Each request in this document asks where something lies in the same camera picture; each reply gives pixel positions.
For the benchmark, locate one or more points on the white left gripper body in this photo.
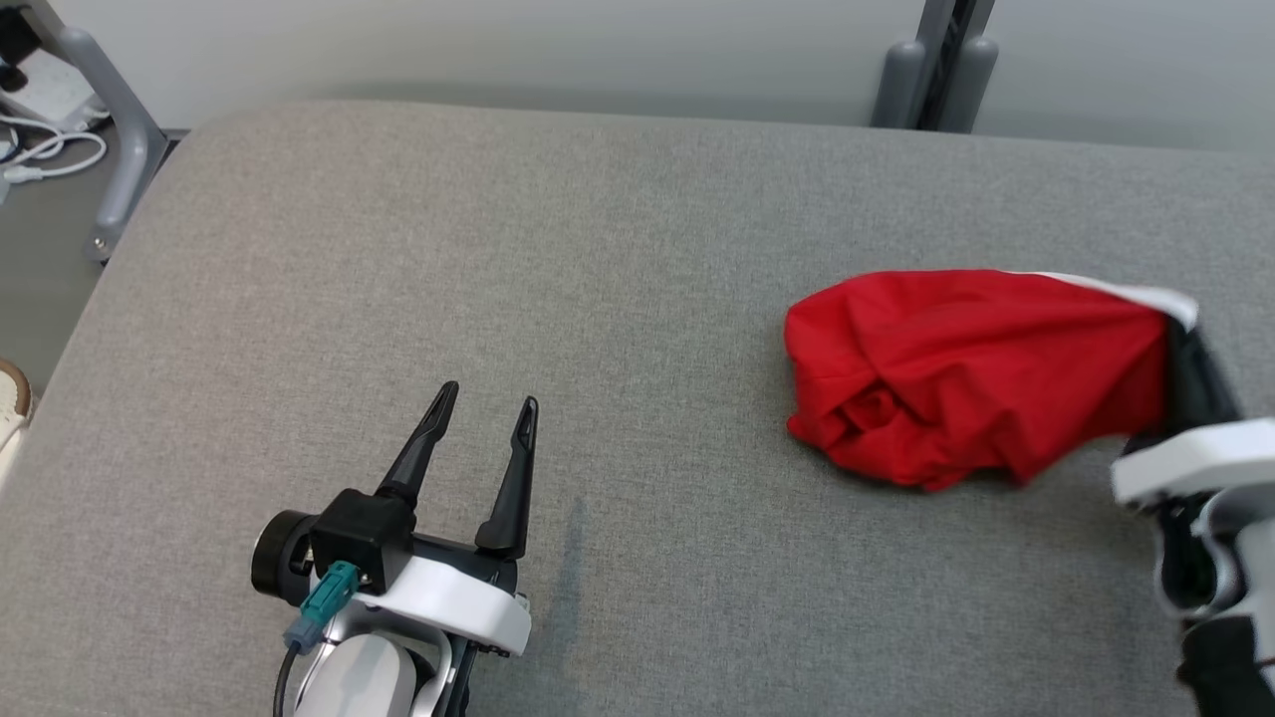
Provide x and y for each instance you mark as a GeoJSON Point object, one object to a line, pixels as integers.
{"type": "Point", "coordinates": [458, 602]}

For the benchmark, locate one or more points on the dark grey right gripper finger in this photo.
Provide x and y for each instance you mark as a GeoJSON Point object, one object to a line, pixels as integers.
{"type": "Point", "coordinates": [1200, 388]}

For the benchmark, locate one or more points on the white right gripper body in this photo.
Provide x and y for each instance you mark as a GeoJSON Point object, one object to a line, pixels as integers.
{"type": "Point", "coordinates": [1195, 463]}

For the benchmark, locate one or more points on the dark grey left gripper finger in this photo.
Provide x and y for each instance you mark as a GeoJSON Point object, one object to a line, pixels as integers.
{"type": "Point", "coordinates": [418, 448]}
{"type": "Point", "coordinates": [513, 488]}

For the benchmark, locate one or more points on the red shorts with white band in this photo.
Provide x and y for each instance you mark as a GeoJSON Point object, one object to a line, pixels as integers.
{"type": "Point", "coordinates": [976, 368]}

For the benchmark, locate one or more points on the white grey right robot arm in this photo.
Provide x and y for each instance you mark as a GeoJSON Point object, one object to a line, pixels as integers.
{"type": "Point", "coordinates": [1250, 558]}

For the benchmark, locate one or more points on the white brown shoe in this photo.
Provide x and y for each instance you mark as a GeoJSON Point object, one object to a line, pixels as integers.
{"type": "Point", "coordinates": [12, 408]}

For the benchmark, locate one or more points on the grey metal desk leg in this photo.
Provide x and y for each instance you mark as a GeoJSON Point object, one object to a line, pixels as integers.
{"type": "Point", "coordinates": [125, 159]}

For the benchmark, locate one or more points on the white power strip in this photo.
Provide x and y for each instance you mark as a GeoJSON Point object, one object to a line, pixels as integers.
{"type": "Point", "coordinates": [55, 90]}

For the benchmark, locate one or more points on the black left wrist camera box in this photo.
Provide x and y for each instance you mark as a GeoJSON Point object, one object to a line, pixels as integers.
{"type": "Point", "coordinates": [364, 533]}

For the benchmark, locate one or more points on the dark grey partition post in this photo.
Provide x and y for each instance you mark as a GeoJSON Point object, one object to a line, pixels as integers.
{"type": "Point", "coordinates": [936, 60]}

